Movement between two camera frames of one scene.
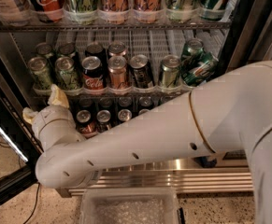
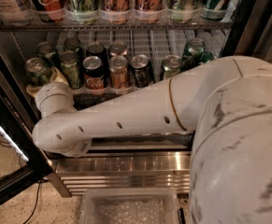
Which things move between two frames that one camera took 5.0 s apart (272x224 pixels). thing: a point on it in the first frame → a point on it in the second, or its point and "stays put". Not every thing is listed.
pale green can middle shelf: (171, 71) stays put
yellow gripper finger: (58, 97) → (57, 77)
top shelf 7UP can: (213, 1) stays put
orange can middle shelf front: (118, 72) stays put
